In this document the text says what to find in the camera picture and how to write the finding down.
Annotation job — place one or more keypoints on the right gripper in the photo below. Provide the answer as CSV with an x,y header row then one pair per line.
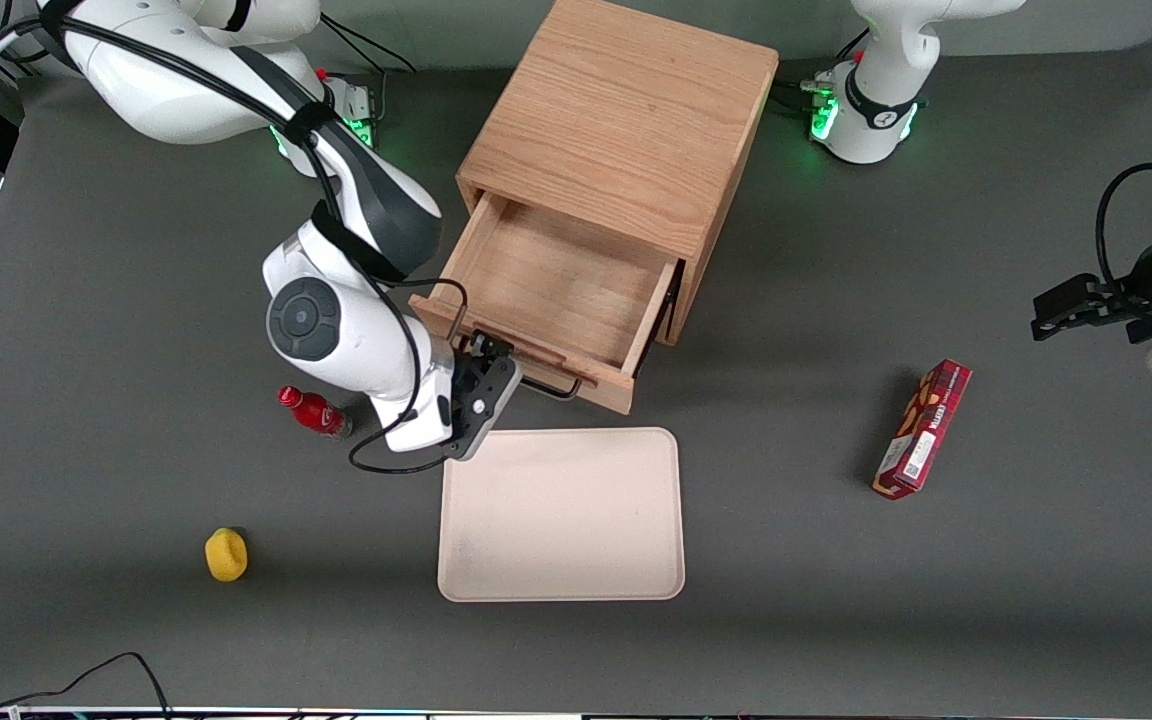
x,y
477,352

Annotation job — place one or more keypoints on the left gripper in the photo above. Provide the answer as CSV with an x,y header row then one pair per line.
x,y
1139,282

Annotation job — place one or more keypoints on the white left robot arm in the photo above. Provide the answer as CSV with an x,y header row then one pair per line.
x,y
886,70

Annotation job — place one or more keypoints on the wooden drawer cabinet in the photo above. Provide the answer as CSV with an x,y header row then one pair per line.
x,y
626,100

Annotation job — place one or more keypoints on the beige plastic tray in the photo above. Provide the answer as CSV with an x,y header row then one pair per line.
x,y
561,515

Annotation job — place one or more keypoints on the small red bottle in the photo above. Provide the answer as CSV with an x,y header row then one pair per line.
x,y
314,412

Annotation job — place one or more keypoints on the red snack box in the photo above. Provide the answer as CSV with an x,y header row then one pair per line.
x,y
924,430

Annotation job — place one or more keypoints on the yellow lemon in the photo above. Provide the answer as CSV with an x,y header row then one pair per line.
x,y
226,555

